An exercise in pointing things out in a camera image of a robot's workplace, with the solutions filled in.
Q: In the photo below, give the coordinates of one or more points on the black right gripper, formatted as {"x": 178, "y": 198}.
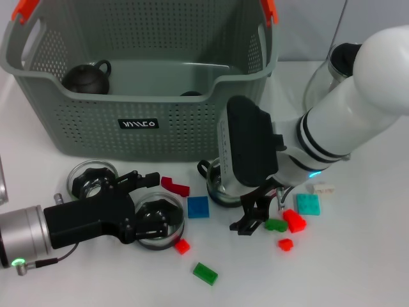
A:
{"x": 271, "y": 190}

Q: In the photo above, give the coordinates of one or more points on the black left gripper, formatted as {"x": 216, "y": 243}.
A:
{"x": 86, "y": 217}

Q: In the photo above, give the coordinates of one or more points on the glass teacup with black holder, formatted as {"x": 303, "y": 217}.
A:
{"x": 89, "y": 182}
{"x": 190, "y": 94}
{"x": 153, "y": 208}
{"x": 212, "y": 188}

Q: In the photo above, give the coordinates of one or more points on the green rectangular brick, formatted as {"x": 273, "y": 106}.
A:
{"x": 206, "y": 273}

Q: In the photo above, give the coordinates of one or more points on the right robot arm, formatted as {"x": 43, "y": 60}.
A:
{"x": 351, "y": 112}

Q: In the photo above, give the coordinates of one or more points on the grey perforated plastic storage bin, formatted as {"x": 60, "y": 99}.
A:
{"x": 159, "y": 140}

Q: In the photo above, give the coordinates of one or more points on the green car-shaped brick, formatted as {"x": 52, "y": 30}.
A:
{"x": 274, "y": 225}

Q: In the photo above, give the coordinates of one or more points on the dark red angled brick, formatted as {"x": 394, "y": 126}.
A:
{"x": 177, "y": 188}

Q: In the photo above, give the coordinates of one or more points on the large red brick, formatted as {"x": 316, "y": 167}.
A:
{"x": 295, "y": 222}

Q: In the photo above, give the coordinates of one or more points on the small red sloped brick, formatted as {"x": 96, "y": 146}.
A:
{"x": 285, "y": 244}

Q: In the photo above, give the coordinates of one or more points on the blue square brick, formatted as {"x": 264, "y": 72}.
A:
{"x": 198, "y": 207}

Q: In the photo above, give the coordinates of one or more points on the teal square brick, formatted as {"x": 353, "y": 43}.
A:
{"x": 307, "y": 204}

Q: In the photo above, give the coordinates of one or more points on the small red square brick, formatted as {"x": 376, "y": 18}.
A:
{"x": 182, "y": 246}

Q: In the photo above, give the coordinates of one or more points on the black clay teapot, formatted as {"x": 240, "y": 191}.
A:
{"x": 84, "y": 80}

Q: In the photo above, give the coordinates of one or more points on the glass teapot with black lid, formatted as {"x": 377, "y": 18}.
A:
{"x": 343, "y": 56}

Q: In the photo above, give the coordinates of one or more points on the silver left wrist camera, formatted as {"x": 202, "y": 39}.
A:
{"x": 2, "y": 182}

